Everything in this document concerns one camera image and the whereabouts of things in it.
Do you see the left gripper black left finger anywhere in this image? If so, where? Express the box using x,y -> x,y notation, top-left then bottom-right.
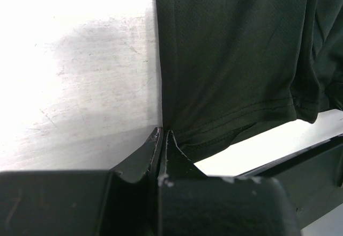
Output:
1,127 -> 163,235

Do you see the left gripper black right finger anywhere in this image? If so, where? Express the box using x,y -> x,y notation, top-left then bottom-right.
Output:
158,131 -> 301,235

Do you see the black t shirt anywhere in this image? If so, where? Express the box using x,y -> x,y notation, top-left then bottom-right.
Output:
156,0 -> 342,162

